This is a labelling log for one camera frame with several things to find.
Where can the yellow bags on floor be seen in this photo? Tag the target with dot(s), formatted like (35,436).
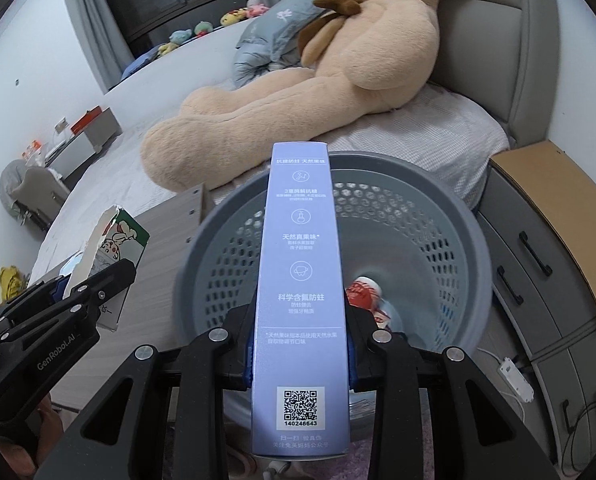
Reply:
(12,285)

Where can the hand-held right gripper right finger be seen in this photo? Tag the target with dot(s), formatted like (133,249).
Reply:
(362,350)

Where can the grey padded headboard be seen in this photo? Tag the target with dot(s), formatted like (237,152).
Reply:
(487,45)

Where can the yellow and red plush toy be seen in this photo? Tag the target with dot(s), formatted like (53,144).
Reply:
(233,18)

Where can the grey drawer cabinet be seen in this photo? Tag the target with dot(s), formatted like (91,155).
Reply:
(537,280)

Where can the grey perforated plastic basket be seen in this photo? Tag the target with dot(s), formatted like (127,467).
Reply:
(427,240)

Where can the white desk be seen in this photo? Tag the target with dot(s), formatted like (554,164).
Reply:
(83,150)

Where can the blue-green plush toy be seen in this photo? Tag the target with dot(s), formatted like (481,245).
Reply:
(180,36)

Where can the small yellow plush toy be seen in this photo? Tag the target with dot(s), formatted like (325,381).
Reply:
(167,49)

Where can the grey chair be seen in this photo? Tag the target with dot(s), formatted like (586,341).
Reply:
(33,195)

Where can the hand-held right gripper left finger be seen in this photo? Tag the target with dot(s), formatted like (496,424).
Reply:
(238,350)

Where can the cartoon printed carton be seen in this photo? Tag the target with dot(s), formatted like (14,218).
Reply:
(123,245)

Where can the large beige teddy bear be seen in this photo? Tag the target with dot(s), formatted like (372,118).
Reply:
(328,85)

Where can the blue flowered pillow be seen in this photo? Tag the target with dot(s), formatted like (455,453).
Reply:
(283,15)

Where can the white power strip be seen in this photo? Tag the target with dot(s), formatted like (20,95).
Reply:
(516,380)

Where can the folded grey-blue quilt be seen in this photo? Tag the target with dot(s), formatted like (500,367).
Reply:
(258,67)

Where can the grey bed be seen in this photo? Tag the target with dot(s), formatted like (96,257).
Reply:
(153,105)

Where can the red box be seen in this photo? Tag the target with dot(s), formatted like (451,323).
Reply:
(85,119)

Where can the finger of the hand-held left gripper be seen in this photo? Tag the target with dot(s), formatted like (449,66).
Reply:
(108,280)
(55,285)

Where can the long purple cardboard box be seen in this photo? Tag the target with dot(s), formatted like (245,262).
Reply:
(298,260)

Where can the green and pink plush toy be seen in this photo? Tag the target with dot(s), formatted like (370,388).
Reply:
(204,29)

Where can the blue cloth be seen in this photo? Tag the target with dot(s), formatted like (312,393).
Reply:
(140,60)

